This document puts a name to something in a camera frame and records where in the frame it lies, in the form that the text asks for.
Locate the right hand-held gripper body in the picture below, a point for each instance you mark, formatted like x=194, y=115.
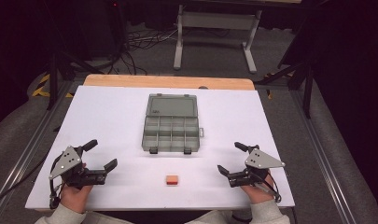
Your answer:
x=258, y=161

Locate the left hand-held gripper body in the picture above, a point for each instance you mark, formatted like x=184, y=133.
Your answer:
x=72, y=174

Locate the small orange block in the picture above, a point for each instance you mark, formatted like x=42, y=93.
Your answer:
x=172, y=179

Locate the grey plastic compartment box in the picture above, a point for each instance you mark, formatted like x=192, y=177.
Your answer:
x=171, y=124

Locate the person's left hand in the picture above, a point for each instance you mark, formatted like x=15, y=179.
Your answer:
x=73, y=197

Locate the person's right hand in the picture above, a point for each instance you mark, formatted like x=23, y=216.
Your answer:
x=255, y=193

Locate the white table board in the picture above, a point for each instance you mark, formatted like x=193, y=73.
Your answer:
x=115, y=124

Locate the yellow black floor tape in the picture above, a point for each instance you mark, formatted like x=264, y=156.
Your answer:
x=40, y=88
x=268, y=93

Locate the black tripod stand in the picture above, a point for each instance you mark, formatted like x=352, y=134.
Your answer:
x=54, y=81
x=306, y=90

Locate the wooden table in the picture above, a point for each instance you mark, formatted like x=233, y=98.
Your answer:
x=165, y=81

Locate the aluminium rail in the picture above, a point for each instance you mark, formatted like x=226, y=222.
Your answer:
x=28, y=149
x=320, y=155

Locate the white metal table frame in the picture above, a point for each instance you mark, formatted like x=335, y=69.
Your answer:
x=219, y=20

